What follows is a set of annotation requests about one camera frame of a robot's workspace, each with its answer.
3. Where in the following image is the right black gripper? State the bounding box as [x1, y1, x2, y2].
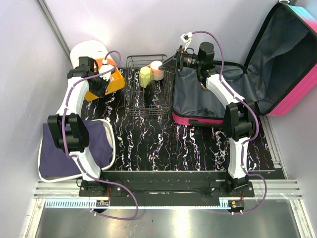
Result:
[158, 46, 202, 75]

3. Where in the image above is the purple garment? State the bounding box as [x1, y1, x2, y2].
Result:
[39, 119, 114, 179]

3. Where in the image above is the white rectangular tray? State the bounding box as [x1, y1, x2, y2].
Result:
[37, 119, 116, 183]

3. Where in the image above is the pink teal cartoon suitcase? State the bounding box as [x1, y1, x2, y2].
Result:
[172, 3, 317, 125]

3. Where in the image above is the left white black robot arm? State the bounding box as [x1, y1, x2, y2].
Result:
[47, 56, 117, 196]

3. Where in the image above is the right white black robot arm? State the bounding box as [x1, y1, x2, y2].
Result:
[159, 42, 259, 197]

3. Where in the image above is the pink ribbed cup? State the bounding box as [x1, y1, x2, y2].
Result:
[150, 60, 164, 81]

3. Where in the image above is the yellow faceted cup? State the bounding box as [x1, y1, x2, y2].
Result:
[139, 66, 153, 88]

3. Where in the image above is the black object in basket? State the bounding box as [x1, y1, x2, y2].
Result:
[144, 80, 156, 105]

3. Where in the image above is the black marble pattern mat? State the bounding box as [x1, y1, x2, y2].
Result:
[74, 67, 276, 172]

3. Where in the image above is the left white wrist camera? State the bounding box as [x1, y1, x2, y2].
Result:
[99, 58, 115, 81]

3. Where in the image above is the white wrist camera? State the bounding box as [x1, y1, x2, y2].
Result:
[99, 58, 115, 81]
[180, 32, 193, 50]

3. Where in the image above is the black wire basket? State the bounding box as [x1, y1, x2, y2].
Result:
[124, 54, 173, 117]

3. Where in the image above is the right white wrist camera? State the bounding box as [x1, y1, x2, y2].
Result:
[180, 32, 193, 50]

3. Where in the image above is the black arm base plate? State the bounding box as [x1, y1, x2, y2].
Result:
[79, 170, 256, 198]

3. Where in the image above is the aluminium frame rail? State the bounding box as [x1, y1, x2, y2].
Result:
[33, 180, 302, 210]

